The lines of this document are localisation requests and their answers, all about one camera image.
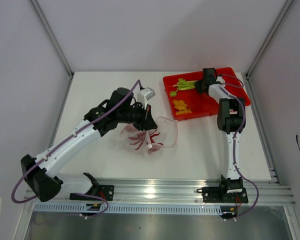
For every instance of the green white celery stalk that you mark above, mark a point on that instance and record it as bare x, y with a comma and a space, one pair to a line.
182, 85

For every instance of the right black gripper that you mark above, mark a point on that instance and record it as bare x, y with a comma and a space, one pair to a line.
197, 86

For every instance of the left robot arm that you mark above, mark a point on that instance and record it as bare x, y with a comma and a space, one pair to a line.
42, 172

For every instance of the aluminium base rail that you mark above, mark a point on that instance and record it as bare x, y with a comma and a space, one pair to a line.
184, 192

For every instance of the red plastic tray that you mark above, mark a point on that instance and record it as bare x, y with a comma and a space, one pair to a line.
200, 105

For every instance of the clear pink-dotted zip bag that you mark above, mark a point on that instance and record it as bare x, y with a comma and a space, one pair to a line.
169, 134

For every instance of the aluminium frame post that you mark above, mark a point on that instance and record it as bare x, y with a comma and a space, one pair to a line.
274, 29
46, 27

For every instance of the yellow pasta pile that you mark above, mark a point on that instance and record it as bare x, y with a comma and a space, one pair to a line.
181, 107

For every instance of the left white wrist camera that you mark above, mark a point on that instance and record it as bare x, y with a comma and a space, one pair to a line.
144, 95

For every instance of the right aluminium frame post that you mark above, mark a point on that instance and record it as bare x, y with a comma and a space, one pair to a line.
274, 29

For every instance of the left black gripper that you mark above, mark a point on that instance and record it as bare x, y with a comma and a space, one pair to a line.
146, 122

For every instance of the red toy lobster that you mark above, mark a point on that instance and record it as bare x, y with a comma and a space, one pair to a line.
141, 142

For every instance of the white slotted cable duct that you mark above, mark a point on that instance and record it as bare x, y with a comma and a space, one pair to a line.
122, 208

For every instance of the left aluminium frame post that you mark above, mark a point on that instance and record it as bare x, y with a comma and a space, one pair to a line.
46, 27

